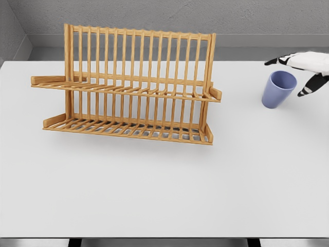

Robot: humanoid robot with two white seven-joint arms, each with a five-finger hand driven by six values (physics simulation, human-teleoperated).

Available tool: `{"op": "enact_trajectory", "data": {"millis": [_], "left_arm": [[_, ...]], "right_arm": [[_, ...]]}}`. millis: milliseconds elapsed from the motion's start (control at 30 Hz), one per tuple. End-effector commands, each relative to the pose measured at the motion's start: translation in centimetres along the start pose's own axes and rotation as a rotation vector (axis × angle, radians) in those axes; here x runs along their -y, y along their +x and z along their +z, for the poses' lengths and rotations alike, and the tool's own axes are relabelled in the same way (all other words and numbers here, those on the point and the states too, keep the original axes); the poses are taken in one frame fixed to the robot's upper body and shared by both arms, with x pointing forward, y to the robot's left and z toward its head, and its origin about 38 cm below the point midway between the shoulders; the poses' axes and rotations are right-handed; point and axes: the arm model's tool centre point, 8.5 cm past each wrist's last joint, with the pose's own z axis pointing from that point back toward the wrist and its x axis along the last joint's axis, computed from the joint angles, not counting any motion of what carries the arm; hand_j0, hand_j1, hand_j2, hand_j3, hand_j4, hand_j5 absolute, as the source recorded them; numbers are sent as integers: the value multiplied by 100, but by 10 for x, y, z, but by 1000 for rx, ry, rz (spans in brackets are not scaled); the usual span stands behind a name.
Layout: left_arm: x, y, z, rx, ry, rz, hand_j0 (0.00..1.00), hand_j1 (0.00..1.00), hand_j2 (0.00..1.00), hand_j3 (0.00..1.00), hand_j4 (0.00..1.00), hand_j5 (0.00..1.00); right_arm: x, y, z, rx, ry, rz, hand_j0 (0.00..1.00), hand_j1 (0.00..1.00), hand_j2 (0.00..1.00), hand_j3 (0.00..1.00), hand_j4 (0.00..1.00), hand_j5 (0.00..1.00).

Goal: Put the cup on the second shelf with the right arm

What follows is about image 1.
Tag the wooden two-tier dish rack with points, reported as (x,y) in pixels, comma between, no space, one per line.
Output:
(133,88)

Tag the blue plastic cup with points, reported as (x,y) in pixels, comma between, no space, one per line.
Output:
(277,91)

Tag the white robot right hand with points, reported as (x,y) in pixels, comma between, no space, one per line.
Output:
(309,61)

